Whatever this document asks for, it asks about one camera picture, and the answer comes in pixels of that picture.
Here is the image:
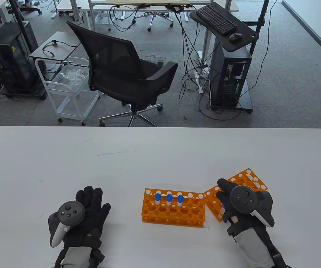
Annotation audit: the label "white desk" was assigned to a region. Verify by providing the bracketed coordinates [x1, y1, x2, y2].
[56, 0, 239, 31]

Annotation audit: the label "white utility cart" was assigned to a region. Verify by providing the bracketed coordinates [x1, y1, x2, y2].
[35, 57, 100, 126]

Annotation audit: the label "person's left forearm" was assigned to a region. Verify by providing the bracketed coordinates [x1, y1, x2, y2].
[55, 246, 105, 268]

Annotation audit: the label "person's left hand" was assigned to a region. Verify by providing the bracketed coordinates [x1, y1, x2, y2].
[48, 186, 111, 250]

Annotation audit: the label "black floor cables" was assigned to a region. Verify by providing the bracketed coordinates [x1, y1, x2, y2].
[177, 8, 215, 99]

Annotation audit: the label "white power strip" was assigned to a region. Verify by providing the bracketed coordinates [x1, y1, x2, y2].
[193, 71, 204, 94]

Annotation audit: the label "chrome chair base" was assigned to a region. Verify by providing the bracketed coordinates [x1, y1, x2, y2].
[132, 11, 175, 32]

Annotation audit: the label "orange test tube rack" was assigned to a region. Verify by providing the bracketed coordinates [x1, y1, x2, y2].
[204, 168, 268, 222]
[141, 188, 206, 227]

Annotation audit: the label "black cable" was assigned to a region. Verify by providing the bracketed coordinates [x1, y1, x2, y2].
[42, 40, 78, 57]

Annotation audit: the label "black keyboard tray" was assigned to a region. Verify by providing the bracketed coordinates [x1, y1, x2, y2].
[190, 3, 259, 53]

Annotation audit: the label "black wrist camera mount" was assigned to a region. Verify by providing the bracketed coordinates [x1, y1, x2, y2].
[268, 241, 291, 268]

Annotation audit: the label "black keyboard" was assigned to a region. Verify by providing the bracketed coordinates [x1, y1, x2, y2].
[196, 5, 237, 36]

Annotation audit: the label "person's right hand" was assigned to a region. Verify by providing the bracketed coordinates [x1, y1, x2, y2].
[216, 179, 275, 238]

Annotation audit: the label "black rolling stand base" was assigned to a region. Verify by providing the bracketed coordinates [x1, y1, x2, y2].
[209, 84, 253, 114]

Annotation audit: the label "black stand pole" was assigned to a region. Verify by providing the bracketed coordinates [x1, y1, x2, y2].
[8, 0, 28, 45]
[250, 0, 270, 55]

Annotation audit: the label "clear plastic bags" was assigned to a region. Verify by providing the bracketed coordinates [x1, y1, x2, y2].
[60, 68, 86, 87]

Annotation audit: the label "black computer tower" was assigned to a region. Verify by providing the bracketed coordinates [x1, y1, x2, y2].
[0, 22, 47, 100]
[209, 42, 253, 108]

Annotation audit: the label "black mesh office chair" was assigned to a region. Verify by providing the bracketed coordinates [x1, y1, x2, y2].
[66, 21, 178, 127]

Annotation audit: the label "person's right forearm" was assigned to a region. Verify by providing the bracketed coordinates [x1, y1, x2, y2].
[234, 226, 289, 268]

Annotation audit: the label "small grey side table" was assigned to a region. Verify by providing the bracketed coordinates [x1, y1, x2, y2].
[29, 31, 82, 62]

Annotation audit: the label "black and white hand controller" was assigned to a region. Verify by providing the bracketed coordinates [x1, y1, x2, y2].
[230, 185, 272, 227]
[50, 201, 85, 248]

